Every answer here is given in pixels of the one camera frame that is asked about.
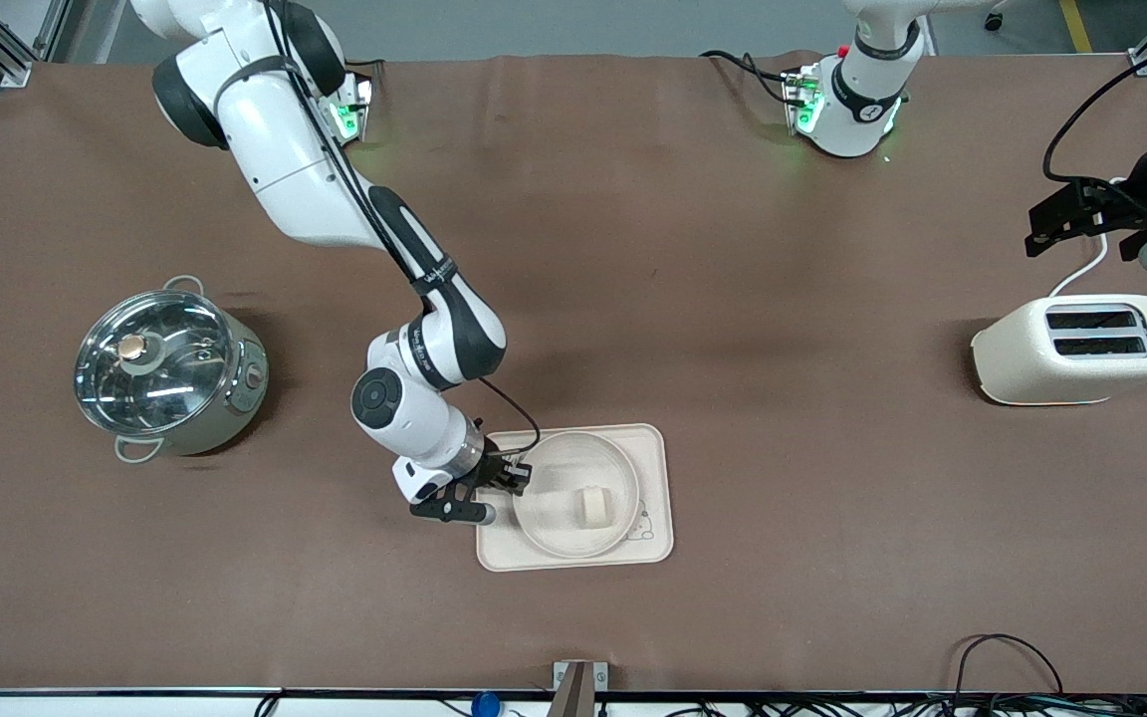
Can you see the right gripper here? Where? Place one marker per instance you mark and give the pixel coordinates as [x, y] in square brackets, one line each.
[490, 468]

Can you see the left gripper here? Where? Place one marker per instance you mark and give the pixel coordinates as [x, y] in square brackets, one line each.
[1115, 205]

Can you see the cream round plate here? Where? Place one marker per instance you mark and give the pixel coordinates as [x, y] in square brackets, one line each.
[554, 523]

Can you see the white steamed bun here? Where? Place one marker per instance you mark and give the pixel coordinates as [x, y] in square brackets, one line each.
[593, 506]

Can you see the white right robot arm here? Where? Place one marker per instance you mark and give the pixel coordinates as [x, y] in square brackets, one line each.
[285, 149]

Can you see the cream rabbit print tray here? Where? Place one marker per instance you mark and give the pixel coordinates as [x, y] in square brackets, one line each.
[655, 448]

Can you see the cream two-slot toaster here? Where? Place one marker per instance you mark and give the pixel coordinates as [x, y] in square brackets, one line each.
[1032, 368]

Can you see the black caster wheel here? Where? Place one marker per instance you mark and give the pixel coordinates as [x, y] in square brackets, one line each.
[995, 19]

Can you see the blue round cap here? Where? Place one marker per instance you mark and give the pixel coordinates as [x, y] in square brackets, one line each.
[485, 706]

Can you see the pale green electric pot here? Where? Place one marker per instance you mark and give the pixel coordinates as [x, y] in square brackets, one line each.
[235, 398]

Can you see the brown table cover mat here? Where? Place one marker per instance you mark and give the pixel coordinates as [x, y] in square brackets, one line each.
[733, 299]

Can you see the glass pot lid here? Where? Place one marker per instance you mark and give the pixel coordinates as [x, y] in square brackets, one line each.
[150, 363]

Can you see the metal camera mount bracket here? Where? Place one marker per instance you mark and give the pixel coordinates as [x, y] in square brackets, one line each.
[601, 675]

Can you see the brown camera post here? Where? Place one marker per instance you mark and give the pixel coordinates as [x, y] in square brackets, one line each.
[573, 692]

